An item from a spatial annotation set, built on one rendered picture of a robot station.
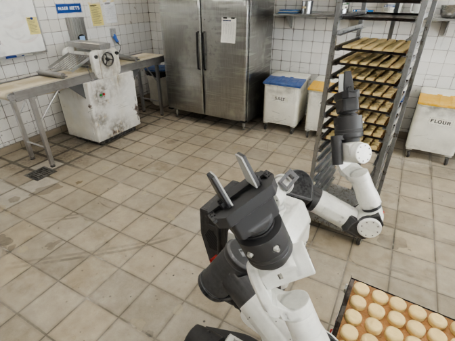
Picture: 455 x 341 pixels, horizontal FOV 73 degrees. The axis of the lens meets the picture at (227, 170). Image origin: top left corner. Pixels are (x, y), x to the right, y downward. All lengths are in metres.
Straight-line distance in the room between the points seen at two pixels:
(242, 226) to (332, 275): 2.06
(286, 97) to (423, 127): 1.71
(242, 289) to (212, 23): 4.01
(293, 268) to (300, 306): 0.09
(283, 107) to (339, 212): 3.50
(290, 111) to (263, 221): 4.07
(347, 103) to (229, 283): 0.65
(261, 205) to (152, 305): 1.87
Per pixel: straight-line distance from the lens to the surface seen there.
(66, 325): 2.40
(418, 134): 4.40
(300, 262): 0.60
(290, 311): 0.65
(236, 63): 4.40
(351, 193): 3.19
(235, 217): 0.48
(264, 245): 0.52
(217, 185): 0.46
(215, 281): 0.82
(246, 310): 0.80
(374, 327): 1.15
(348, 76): 1.08
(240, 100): 4.49
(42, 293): 2.64
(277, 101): 4.55
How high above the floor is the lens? 1.81
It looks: 30 degrees down
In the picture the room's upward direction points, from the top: straight up
